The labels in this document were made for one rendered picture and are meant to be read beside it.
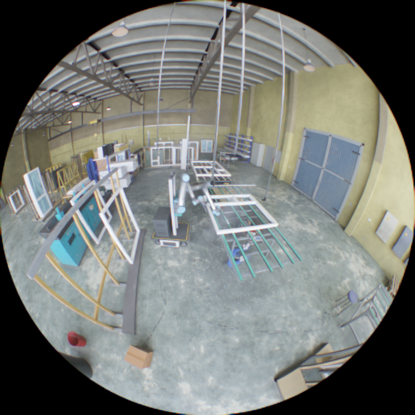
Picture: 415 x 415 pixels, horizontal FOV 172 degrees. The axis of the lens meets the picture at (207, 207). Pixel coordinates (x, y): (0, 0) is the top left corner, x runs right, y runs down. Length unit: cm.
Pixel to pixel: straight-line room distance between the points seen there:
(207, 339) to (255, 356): 91
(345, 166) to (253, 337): 741
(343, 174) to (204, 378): 834
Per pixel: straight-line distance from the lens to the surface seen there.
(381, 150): 712
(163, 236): 338
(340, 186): 783
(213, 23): 803
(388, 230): 721
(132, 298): 299
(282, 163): 1009
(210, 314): 275
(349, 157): 777
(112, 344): 305
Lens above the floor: 266
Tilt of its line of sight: 32 degrees down
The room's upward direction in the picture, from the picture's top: 4 degrees clockwise
